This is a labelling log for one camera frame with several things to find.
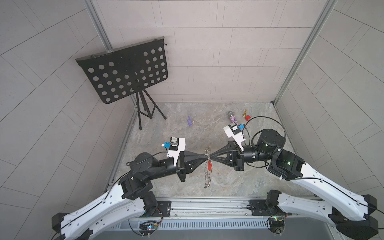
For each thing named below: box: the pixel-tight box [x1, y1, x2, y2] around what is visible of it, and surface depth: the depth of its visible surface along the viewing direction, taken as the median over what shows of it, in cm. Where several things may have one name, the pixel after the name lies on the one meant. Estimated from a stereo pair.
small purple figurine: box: [187, 115, 193, 126], surface depth 104 cm
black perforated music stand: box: [75, 36, 169, 130], surface depth 76 cm
